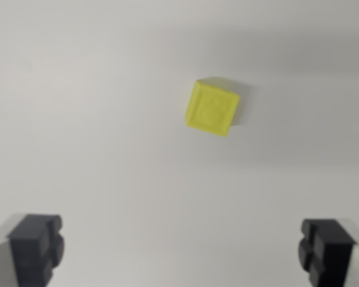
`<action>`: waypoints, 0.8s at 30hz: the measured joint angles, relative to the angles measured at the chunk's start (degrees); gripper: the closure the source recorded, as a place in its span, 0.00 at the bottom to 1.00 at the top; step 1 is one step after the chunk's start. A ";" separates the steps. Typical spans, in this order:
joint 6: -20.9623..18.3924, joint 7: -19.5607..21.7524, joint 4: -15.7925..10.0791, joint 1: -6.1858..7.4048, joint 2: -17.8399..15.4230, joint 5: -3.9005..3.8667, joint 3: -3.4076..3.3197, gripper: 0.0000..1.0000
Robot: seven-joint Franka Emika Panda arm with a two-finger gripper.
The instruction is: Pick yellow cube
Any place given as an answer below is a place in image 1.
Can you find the black silver gripper left finger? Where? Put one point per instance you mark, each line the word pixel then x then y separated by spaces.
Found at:
pixel 30 248

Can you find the yellow cube with embossed faces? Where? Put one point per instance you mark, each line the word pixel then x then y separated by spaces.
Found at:
pixel 211 110

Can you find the black silver gripper right finger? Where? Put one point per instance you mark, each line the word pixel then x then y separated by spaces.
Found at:
pixel 329 254

